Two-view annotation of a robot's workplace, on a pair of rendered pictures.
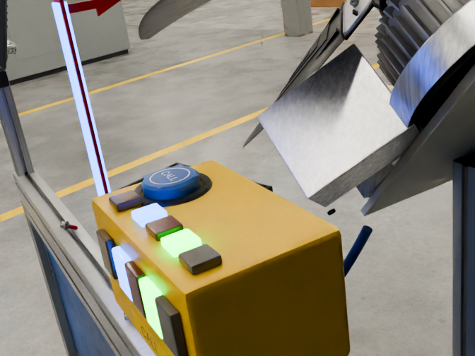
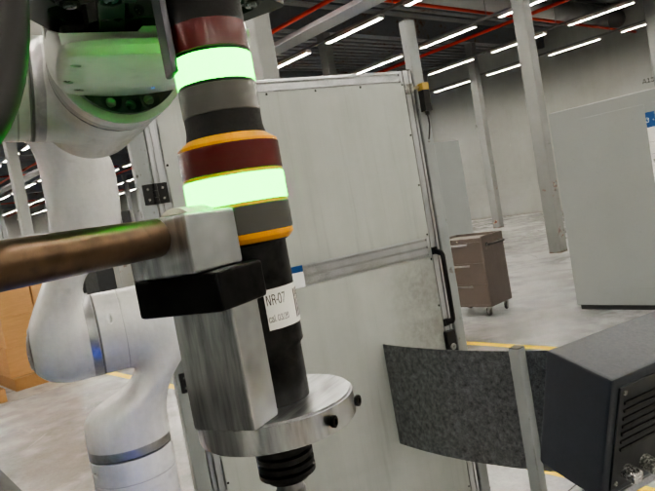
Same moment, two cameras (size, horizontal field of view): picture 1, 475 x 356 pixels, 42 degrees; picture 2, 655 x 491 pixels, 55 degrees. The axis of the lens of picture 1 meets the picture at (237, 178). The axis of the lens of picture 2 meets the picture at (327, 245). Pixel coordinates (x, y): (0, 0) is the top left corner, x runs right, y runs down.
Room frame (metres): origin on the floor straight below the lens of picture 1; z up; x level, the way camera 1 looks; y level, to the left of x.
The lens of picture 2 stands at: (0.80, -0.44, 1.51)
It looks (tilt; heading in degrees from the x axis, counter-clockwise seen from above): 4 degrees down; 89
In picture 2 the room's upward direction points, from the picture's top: 10 degrees counter-clockwise
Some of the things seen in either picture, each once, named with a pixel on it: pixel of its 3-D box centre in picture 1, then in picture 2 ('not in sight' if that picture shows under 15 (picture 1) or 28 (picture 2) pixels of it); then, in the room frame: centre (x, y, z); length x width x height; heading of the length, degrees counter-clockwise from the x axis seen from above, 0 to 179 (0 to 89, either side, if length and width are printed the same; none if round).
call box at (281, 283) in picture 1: (213, 279); not in sight; (0.35, 0.03, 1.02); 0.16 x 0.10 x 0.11; 26
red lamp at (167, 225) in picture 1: (164, 227); not in sight; (0.33, 0.05, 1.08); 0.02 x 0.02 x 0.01; 26
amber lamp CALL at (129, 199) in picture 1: (125, 200); not in sight; (0.38, 0.08, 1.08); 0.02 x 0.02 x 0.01; 26
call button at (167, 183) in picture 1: (171, 185); not in sight; (0.39, 0.05, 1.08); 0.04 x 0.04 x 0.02
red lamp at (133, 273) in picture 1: (138, 289); not in sight; (0.32, 0.07, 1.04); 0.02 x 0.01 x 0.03; 26
